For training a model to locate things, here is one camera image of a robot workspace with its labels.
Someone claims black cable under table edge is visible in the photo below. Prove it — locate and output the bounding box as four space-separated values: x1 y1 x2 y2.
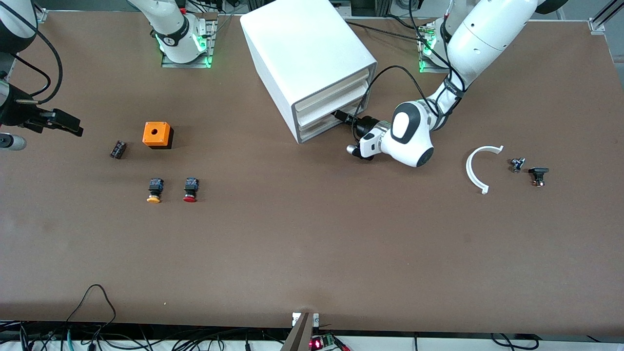
490 333 539 351

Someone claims yellow push button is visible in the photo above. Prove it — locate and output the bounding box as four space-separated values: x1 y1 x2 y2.
146 178 165 204

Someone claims green circuit board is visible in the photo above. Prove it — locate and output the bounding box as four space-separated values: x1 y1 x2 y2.
310 333 351 351

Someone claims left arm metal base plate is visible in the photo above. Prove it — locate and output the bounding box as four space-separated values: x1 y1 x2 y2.
418 19 471 75

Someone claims thin black looped cable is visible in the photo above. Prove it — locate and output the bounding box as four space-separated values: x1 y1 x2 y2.
63 284 117 337

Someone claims grey metal bracket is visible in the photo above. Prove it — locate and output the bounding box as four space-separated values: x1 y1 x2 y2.
280 312 320 351

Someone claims white drawer cabinet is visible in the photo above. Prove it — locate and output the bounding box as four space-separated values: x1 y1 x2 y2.
240 0 378 144

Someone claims white lowest cabinet drawer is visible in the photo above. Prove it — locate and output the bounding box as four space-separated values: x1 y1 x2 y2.
299 108 359 143

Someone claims black cable behind cabinet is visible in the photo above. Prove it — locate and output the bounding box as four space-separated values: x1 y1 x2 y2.
344 19 429 44

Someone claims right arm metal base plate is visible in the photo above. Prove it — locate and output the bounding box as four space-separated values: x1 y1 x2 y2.
161 12 217 69

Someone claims white half-ring clamp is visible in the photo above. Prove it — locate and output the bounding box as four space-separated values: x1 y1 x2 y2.
466 145 505 195

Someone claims white highest cabinet drawer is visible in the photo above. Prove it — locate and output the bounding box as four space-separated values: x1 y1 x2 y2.
295 69 372 114

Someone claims aluminium frame profile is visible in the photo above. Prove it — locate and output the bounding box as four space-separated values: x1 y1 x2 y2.
29 0 48 24
589 0 624 34

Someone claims white middle cabinet drawer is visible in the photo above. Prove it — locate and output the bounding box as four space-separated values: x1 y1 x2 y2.
296 84 370 128

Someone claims black flat-head switch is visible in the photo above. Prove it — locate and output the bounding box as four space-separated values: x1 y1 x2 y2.
528 167 550 188

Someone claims red push button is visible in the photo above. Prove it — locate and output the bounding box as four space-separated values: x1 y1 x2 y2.
182 177 200 203

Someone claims orange box with hole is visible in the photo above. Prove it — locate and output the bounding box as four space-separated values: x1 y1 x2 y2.
142 121 174 150

